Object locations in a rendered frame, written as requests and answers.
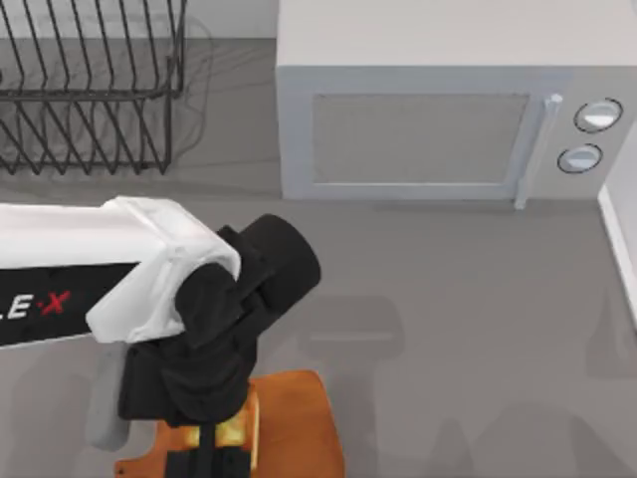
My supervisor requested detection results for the pale microwave oven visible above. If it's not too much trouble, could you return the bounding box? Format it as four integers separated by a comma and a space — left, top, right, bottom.
275, 0, 637, 210

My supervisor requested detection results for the orange wooden cutting board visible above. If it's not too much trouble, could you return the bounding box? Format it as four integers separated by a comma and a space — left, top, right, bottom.
113, 368, 347, 478

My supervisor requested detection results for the pale microwave door handle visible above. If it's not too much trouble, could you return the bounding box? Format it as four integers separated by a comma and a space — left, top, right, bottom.
514, 93, 565, 211

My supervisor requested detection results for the microwave oven door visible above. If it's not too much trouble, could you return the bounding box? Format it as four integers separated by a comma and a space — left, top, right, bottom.
277, 66, 574, 201

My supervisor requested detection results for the yellow bread slice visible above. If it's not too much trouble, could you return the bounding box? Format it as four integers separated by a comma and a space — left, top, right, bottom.
184, 385, 262, 465

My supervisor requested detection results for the dark wire dish rack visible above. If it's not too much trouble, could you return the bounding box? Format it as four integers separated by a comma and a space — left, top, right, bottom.
0, 0, 190, 177

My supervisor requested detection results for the large microwave knob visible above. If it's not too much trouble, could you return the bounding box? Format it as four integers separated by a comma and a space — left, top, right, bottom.
572, 97, 625, 134

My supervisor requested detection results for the small microwave knob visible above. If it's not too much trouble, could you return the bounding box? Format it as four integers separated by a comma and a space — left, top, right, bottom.
556, 142, 605, 175

